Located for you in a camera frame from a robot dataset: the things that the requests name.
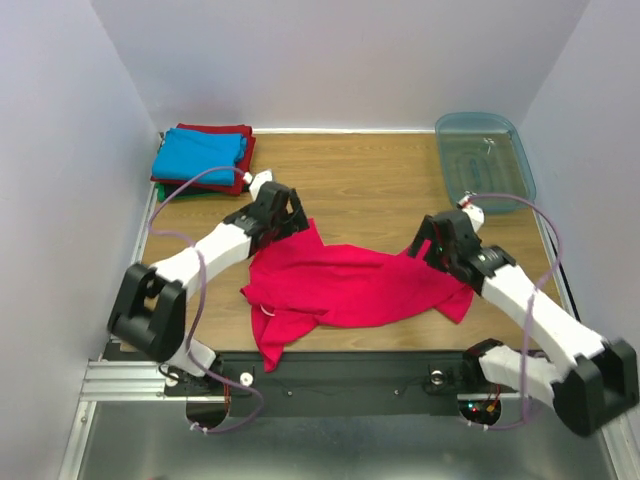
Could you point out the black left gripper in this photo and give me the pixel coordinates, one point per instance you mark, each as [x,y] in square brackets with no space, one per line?
[295,222]

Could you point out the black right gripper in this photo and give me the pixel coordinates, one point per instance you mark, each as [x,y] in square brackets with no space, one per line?
[433,242]

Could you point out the pink red t shirt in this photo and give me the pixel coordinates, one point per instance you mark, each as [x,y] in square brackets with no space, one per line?
[300,283]

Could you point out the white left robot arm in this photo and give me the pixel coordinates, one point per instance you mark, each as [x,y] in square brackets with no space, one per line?
[149,312]

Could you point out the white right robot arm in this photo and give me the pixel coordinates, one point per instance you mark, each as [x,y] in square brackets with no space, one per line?
[586,379]

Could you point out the folded dark red t shirt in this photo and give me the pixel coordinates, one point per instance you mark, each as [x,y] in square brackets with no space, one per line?
[242,167]

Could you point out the translucent blue plastic bin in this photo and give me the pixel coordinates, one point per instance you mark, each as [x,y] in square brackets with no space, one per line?
[482,153]

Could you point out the folded black t shirt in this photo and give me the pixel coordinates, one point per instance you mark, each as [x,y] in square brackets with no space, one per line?
[187,192]

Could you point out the folded blue t shirt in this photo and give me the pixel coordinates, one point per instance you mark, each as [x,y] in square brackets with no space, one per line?
[186,153]

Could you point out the folded green t shirt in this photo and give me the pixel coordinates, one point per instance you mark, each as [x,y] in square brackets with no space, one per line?
[163,191]

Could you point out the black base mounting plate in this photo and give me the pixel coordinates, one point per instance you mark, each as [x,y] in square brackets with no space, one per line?
[334,384]

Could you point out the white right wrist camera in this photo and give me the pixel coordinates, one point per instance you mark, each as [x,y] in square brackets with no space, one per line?
[475,214]

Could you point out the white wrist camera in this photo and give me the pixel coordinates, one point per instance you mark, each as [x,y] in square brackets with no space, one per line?
[475,214]
[254,182]

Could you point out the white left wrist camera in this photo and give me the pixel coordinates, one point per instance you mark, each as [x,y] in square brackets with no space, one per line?
[254,182]

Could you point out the aluminium frame rail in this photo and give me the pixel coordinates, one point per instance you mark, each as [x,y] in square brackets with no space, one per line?
[117,375]

